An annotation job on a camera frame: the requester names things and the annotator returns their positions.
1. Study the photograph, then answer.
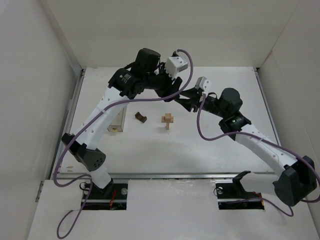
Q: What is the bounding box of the light wood rounded block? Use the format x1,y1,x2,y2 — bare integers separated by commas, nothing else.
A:
164,113,172,119

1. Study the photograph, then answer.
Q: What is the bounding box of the light wood notched block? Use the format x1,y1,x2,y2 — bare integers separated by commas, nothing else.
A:
161,116,174,123

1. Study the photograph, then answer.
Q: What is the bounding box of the tall light wood block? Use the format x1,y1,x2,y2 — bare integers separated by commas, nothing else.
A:
165,122,170,131

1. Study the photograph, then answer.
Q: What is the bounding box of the dark brown notched block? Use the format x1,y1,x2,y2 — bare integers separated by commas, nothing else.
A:
134,111,147,123

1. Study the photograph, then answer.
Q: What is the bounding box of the clear plastic box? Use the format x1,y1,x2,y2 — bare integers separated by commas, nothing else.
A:
107,106,127,133

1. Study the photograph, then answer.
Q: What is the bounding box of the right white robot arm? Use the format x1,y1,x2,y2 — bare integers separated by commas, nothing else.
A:
176,87,320,207

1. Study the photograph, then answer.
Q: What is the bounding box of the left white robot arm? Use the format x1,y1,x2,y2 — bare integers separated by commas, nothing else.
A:
62,48,188,194

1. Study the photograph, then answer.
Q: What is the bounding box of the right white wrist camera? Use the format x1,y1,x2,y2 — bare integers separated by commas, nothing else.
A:
194,76,212,96

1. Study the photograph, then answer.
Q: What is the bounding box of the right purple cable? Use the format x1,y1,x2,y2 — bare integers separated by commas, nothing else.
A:
196,93,320,217

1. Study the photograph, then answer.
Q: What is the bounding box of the purple cable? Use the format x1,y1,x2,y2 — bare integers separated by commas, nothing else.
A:
52,48,194,239
196,93,320,217

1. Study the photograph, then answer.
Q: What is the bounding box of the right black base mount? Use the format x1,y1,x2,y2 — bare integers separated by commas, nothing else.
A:
213,171,265,210

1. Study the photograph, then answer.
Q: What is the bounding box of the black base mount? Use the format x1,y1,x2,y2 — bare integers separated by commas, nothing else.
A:
79,182,128,211
213,171,265,210

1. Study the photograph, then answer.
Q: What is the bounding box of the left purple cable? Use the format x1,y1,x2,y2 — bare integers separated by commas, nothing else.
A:
52,48,194,239

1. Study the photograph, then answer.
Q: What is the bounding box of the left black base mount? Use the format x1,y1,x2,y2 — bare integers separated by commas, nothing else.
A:
79,182,128,211

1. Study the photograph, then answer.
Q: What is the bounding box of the metal rail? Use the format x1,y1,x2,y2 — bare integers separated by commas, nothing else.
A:
56,172,276,180

